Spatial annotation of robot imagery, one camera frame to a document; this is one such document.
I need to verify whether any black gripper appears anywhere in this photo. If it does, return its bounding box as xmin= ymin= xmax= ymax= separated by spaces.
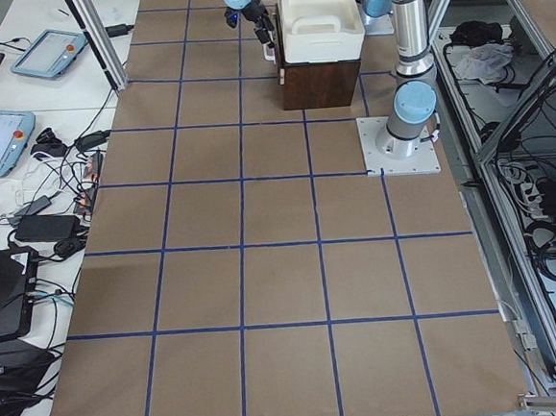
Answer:
xmin=242 ymin=0 xmax=275 ymax=49

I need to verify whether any white drawer handle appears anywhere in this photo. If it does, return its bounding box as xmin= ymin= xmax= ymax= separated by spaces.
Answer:
xmin=262 ymin=45 xmax=277 ymax=63

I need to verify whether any light wooden drawer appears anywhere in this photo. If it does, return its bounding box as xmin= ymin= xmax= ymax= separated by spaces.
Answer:
xmin=273 ymin=5 xmax=286 ymax=86

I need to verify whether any dark brown wooden cabinet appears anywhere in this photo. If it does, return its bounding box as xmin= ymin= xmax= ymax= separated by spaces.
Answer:
xmin=280 ymin=59 xmax=361 ymax=110

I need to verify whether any white plastic tray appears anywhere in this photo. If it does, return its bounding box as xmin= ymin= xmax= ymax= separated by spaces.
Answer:
xmin=278 ymin=0 xmax=365 ymax=63

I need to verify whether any black power adapter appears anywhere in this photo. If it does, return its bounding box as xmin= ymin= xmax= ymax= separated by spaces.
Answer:
xmin=105 ymin=23 xmax=134 ymax=38

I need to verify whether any white crumpled cloth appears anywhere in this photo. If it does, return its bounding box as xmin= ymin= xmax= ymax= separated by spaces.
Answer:
xmin=454 ymin=43 xmax=514 ymax=85

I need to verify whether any far blue teach pendant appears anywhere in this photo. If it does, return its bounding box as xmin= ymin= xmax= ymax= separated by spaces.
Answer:
xmin=10 ymin=29 xmax=87 ymax=80

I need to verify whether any large black power brick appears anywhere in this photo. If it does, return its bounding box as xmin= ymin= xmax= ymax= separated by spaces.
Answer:
xmin=14 ymin=215 xmax=81 ymax=243

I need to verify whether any black laptop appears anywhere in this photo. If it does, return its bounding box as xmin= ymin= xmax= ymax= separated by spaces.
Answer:
xmin=0 ymin=246 xmax=39 ymax=342

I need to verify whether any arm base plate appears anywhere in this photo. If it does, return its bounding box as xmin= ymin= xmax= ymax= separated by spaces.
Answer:
xmin=356 ymin=116 xmax=441 ymax=177
xmin=361 ymin=0 xmax=394 ymax=36

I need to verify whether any aluminium frame post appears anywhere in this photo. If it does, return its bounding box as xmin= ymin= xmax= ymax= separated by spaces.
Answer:
xmin=64 ymin=0 xmax=129 ymax=93

